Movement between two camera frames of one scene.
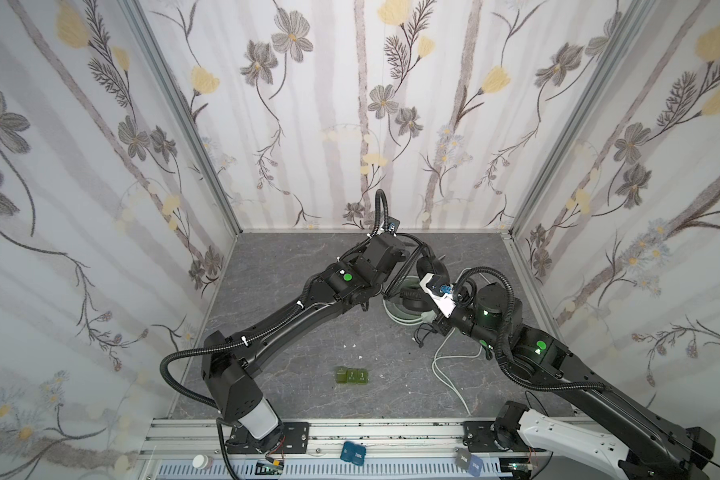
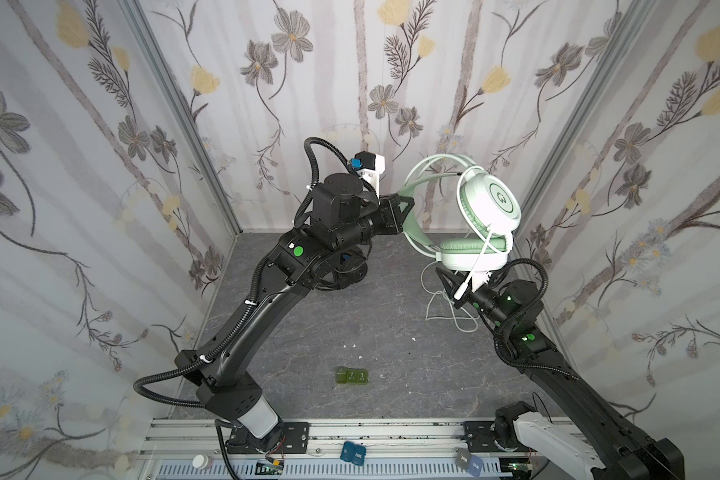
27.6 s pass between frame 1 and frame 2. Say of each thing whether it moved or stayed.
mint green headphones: moved
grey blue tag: stayed
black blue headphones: moved
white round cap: stayed
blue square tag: stayed
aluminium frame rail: stayed
